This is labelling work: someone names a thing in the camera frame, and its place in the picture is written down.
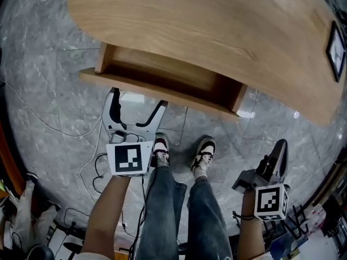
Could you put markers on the light wooden oval table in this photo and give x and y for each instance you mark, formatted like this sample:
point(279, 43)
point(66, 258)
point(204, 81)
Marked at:
point(189, 23)

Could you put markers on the person's left leg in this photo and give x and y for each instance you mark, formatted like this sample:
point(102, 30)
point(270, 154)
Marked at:
point(160, 213)

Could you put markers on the person's right shoe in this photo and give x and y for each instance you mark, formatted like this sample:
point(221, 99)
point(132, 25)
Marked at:
point(203, 153)

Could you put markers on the person's shoe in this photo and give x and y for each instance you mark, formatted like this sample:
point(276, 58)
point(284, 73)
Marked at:
point(161, 148)
point(203, 153)

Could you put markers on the person's left shoe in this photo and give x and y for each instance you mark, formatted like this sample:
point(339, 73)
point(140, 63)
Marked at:
point(161, 148)

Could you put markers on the black picture frame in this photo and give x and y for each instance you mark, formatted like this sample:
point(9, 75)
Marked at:
point(337, 53)

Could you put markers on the person's left forearm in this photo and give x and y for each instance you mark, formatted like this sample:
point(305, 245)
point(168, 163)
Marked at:
point(105, 215)

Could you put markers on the person's right forearm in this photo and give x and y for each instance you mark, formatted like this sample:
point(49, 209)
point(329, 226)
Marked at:
point(249, 234)

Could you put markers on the wooden drawer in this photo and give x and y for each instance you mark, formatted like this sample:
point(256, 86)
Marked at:
point(173, 74)

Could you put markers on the orange armchair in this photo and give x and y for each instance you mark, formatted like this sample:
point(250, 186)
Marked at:
point(11, 166)

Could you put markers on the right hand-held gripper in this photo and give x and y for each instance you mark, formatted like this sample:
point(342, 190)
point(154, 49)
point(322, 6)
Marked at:
point(269, 202)

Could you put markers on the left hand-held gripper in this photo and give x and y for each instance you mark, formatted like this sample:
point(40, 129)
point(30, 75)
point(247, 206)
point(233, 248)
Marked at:
point(127, 158)

